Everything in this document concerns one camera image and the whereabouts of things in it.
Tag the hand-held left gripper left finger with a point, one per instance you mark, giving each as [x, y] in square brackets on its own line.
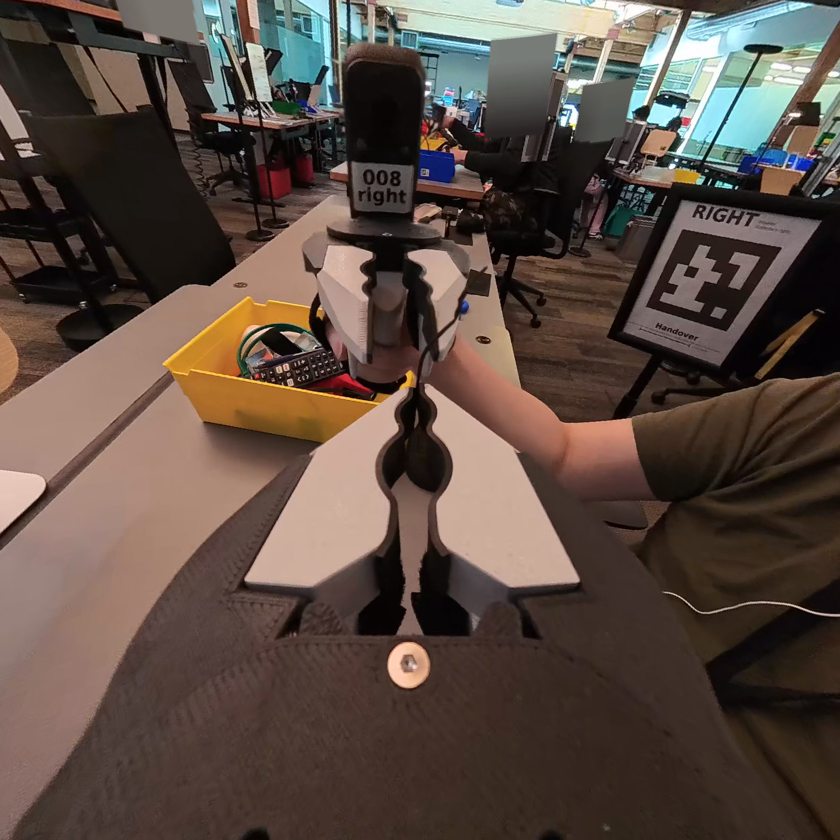
[315, 518]

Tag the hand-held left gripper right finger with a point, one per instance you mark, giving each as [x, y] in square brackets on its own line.
[505, 525]

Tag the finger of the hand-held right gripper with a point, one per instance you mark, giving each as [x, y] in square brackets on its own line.
[344, 295]
[443, 295]

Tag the person's right forearm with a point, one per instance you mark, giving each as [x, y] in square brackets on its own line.
[564, 446]

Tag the small black object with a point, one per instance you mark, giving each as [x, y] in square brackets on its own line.
[471, 222]

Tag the red object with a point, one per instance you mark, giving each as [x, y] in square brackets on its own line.
[334, 384]

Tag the person's right hand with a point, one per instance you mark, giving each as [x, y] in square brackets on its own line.
[394, 364]

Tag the black square pad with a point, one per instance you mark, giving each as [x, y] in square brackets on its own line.
[481, 283]

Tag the blue storage bin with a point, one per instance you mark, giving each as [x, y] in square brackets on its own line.
[436, 167]

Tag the white roll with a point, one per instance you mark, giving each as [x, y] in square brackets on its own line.
[279, 341]

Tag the black remote control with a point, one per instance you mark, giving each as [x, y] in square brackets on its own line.
[298, 367]

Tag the yellow plastic bin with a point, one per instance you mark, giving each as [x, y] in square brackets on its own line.
[262, 407]

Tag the black stanchion pole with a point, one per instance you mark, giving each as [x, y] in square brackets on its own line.
[260, 197]

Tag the red storage bin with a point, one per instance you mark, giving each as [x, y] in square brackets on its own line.
[274, 182]

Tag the black swivel office chair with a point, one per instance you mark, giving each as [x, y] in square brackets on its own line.
[577, 197]

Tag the black sign easel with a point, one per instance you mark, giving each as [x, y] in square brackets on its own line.
[640, 387]

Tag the wooden chair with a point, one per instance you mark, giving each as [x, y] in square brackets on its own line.
[658, 148]

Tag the framed marker sign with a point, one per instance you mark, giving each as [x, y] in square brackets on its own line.
[705, 282]

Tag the round wooden table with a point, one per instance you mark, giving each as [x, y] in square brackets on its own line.
[6, 361]

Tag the black floor lamp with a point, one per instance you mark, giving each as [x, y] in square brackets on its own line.
[741, 105]

